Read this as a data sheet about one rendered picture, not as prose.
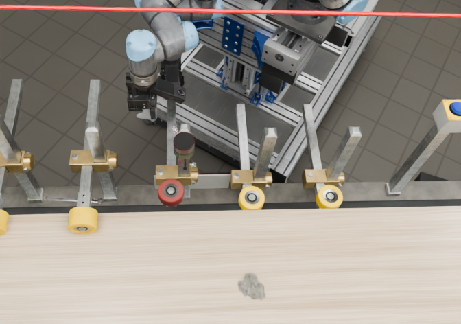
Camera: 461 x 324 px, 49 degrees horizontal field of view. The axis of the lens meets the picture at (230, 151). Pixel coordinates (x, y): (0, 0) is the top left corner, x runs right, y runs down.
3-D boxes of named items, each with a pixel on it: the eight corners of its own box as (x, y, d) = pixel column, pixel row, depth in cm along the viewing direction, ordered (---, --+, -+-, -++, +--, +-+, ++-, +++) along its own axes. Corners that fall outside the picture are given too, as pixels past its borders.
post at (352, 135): (313, 195, 190) (349, 124, 149) (322, 195, 191) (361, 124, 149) (314, 204, 189) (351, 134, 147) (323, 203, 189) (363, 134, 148)
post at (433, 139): (384, 185, 188) (436, 117, 149) (396, 184, 188) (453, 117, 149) (387, 196, 185) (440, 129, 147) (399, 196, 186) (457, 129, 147)
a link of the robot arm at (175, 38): (181, 4, 137) (144, 18, 133) (202, 32, 132) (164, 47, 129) (181, 25, 144) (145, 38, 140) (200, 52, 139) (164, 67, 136)
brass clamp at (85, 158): (73, 156, 158) (71, 148, 154) (118, 156, 160) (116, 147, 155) (71, 174, 155) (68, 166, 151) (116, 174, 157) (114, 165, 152)
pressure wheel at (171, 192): (159, 193, 168) (158, 178, 158) (183, 193, 169) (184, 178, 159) (158, 216, 164) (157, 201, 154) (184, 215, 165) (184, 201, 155)
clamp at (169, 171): (156, 172, 169) (156, 165, 165) (197, 171, 171) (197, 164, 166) (156, 187, 166) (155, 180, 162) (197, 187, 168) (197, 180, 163)
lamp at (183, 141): (174, 168, 159) (173, 131, 140) (193, 168, 160) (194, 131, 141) (174, 185, 156) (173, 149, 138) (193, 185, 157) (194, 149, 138)
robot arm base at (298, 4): (298, -12, 188) (303, -34, 179) (335, 5, 185) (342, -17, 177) (279, 12, 181) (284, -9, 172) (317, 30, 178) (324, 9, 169)
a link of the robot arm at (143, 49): (163, 42, 127) (132, 54, 125) (164, 71, 137) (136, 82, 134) (149, 22, 130) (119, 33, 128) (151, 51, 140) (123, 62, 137)
